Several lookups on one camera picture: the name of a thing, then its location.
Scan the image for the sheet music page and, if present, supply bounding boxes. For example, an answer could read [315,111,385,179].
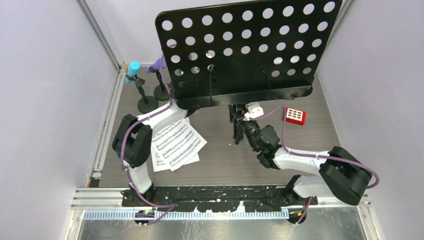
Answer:
[152,118,207,168]
[150,147,200,172]

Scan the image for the black music stand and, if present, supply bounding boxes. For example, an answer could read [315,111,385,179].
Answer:
[155,0,342,110]

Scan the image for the black microphone stand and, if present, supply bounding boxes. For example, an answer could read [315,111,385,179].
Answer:
[126,74,159,114]

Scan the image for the blue toy microphone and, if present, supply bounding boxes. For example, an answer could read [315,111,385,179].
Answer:
[125,61,141,84]

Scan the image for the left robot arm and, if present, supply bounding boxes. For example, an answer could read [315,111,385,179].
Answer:
[111,103,195,207]

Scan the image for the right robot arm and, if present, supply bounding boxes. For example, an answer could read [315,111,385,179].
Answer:
[228,102,380,206]

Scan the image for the red toy window block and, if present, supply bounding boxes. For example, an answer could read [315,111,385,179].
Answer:
[285,107,307,126]

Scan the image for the purple toy microphone on stand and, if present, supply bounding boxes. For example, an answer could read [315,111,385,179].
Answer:
[145,57,170,101]

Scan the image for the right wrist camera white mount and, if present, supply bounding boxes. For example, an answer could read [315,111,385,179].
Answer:
[243,102,264,121]

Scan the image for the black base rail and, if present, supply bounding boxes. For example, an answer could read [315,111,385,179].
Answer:
[120,184,319,215]

